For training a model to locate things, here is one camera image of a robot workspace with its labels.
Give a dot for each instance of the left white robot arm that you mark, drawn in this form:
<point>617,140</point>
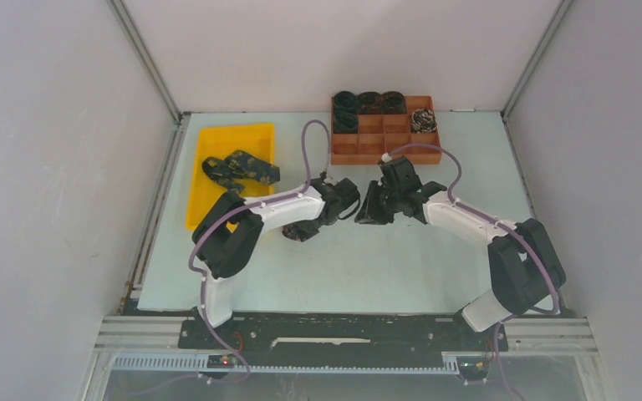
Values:
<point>225,239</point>

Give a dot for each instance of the dark gold-patterned folded tie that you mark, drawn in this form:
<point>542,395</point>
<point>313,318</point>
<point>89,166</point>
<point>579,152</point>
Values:
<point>240,165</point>

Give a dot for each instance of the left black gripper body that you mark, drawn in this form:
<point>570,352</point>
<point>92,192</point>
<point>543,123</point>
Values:
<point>330,221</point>

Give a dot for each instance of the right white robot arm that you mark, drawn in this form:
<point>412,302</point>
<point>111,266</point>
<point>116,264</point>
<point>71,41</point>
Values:
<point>523,264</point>

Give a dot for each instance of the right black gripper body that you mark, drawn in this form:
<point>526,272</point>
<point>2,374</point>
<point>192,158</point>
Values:
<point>383,203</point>

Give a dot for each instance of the orange compartment tray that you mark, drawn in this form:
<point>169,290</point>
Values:
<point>387,133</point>

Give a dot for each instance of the yellow plastic bin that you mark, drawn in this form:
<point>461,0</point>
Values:
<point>255,139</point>

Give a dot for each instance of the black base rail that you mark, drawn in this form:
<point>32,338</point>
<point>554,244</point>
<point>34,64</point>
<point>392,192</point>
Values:
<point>337,341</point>

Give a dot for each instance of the white-patterned tie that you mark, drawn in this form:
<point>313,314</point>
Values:
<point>423,120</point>

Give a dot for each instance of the dark floral red-dotted tie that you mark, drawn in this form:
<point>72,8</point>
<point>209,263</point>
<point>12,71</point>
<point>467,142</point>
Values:
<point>300,231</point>

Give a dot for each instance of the rolled dark red-patterned tie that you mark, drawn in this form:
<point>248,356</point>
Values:
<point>370,103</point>

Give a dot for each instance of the rolled dark gold-patterned tie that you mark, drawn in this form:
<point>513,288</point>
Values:
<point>393,102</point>

